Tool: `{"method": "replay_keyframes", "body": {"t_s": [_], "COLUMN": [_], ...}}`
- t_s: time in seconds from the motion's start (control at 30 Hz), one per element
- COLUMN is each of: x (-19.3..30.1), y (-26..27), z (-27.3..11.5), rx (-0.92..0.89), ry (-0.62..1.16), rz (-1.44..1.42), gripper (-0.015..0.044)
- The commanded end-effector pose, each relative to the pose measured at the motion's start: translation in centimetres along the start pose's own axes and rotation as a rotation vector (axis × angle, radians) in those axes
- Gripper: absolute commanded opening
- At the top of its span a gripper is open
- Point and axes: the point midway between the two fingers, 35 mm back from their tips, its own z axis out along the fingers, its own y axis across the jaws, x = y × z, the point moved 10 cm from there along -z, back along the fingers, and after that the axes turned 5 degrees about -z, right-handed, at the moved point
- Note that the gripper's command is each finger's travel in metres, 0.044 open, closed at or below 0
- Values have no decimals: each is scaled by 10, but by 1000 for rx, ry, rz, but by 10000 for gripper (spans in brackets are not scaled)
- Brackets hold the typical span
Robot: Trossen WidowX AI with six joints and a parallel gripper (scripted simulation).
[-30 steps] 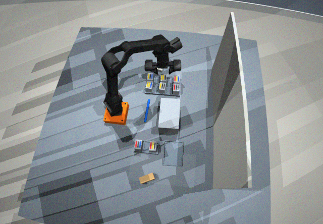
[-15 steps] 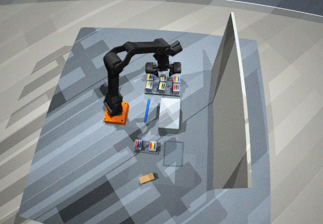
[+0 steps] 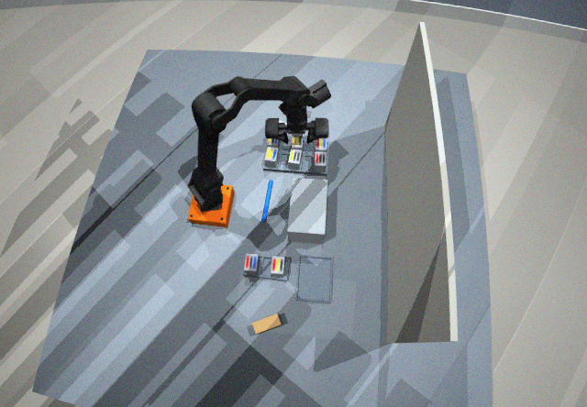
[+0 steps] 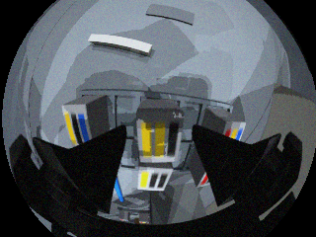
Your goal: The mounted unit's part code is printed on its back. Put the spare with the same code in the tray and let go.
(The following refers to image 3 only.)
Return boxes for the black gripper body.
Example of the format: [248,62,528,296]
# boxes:
[265,117,329,138]

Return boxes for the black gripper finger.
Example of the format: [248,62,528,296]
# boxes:
[276,123,288,144]
[307,130,318,144]

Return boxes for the blue thin bar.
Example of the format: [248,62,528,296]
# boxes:
[262,180,273,223]

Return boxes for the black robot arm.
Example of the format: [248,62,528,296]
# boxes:
[188,76,331,212]

